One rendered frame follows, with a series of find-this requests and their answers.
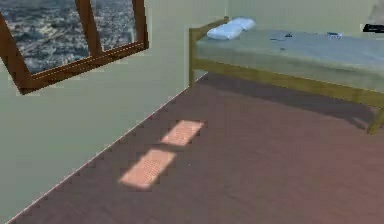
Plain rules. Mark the small blue white object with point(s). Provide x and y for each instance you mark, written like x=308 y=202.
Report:
x=334 y=34

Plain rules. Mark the small dark thin object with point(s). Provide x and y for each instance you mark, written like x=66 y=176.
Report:
x=276 y=39

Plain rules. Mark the wooden bed with grey mattress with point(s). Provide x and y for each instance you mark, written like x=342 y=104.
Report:
x=286 y=56

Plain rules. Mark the small black flat object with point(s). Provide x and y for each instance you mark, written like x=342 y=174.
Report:
x=288 y=35

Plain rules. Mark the pale blue pillow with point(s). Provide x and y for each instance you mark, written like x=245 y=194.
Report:
x=244 y=22
x=224 y=32

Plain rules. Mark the brown framed window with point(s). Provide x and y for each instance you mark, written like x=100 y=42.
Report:
x=90 y=33

